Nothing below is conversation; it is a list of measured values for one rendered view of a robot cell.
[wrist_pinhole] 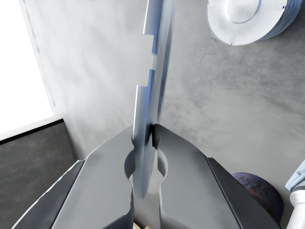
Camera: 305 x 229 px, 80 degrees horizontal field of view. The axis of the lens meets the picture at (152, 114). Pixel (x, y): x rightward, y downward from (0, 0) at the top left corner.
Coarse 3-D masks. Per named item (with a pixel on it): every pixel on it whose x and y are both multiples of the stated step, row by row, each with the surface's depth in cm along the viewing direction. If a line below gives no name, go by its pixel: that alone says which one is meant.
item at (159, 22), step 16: (160, 0) 9; (176, 0) 26; (160, 16) 9; (144, 32) 9; (160, 32) 10; (160, 48) 12; (160, 64) 13; (160, 80) 16; (144, 96) 10; (160, 96) 29; (144, 112) 10; (160, 112) 28; (144, 128) 10; (144, 144) 11; (144, 160) 12; (144, 176) 14; (144, 192) 17
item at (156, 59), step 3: (159, 48) 11; (159, 51) 11; (159, 54) 11; (153, 57) 10; (156, 57) 10; (159, 57) 12; (153, 60) 10; (156, 60) 10; (153, 63) 10; (156, 63) 10; (153, 66) 10; (156, 66) 11; (153, 69) 10; (156, 69) 11; (156, 72) 11; (156, 75) 11; (156, 78) 12
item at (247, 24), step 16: (208, 0) 77; (224, 0) 73; (240, 0) 69; (256, 0) 66; (272, 0) 63; (208, 16) 79; (224, 16) 75; (240, 16) 71; (256, 16) 68; (272, 16) 65; (224, 32) 77; (240, 32) 73; (256, 32) 69
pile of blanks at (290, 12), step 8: (288, 0) 62; (296, 0) 71; (288, 8) 65; (296, 8) 75; (288, 16) 71; (280, 24) 70; (288, 24) 81; (272, 32) 73; (280, 32) 88; (256, 40) 72
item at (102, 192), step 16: (128, 128) 12; (112, 144) 10; (128, 144) 10; (96, 160) 9; (112, 160) 9; (128, 160) 10; (80, 176) 8; (96, 176) 8; (112, 176) 8; (128, 176) 10; (80, 192) 8; (96, 192) 8; (112, 192) 8; (128, 192) 8; (64, 208) 7; (80, 208) 7; (96, 208) 7; (112, 208) 7; (128, 208) 7; (64, 224) 6; (80, 224) 6; (96, 224) 6; (112, 224) 6; (128, 224) 7
